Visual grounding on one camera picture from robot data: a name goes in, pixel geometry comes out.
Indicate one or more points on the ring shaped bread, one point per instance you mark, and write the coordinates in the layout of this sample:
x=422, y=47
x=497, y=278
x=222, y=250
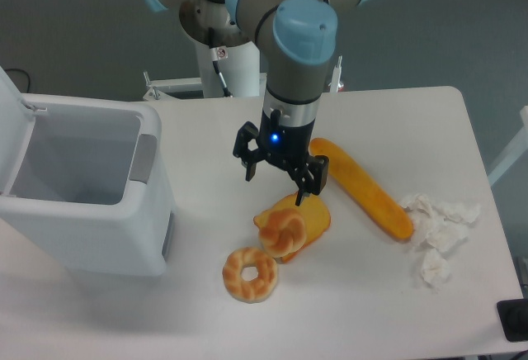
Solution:
x=250, y=275

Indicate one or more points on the white open trash bin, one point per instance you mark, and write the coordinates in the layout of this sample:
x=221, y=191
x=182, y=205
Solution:
x=84, y=180

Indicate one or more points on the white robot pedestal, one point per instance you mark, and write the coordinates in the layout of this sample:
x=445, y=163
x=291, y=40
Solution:
x=238, y=67

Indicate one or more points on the black device at edge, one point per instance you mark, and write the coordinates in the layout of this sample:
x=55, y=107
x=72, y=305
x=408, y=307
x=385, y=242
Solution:
x=513, y=318

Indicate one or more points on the orange toast slice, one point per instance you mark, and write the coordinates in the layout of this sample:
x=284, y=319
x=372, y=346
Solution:
x=316, y=217

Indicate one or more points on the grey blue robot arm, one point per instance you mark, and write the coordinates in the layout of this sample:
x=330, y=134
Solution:
x=298, y=39

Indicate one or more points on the crumpled white tissue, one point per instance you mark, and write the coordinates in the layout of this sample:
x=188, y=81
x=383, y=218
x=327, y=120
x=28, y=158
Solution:
x=439, y=228

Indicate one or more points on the white frame at right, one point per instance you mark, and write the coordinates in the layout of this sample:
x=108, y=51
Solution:
x=516, y=147

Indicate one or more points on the round knotted bread roll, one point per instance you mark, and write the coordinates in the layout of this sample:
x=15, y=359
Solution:
x=283, y=233

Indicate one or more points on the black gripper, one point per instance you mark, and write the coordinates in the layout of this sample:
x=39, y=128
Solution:
x=281, y=146

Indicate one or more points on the long orange baguette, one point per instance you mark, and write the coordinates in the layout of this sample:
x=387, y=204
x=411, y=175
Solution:
x=364, y=190

